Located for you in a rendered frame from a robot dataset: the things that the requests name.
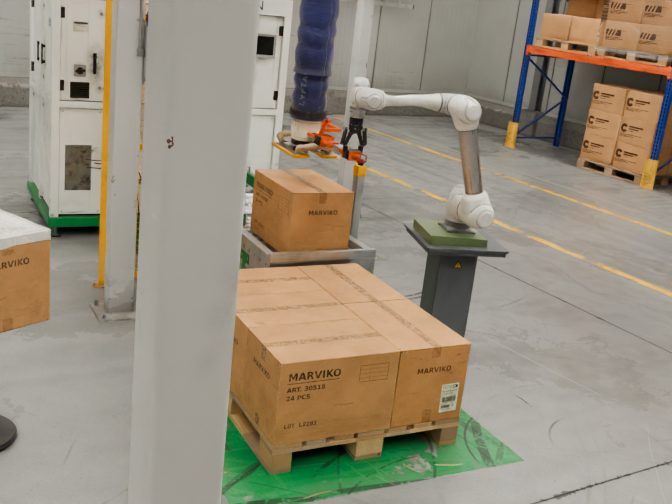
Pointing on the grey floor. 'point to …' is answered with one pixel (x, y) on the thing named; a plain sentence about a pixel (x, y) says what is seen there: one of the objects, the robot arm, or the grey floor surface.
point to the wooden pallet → (278, 457)
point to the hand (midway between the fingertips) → (352, 153)
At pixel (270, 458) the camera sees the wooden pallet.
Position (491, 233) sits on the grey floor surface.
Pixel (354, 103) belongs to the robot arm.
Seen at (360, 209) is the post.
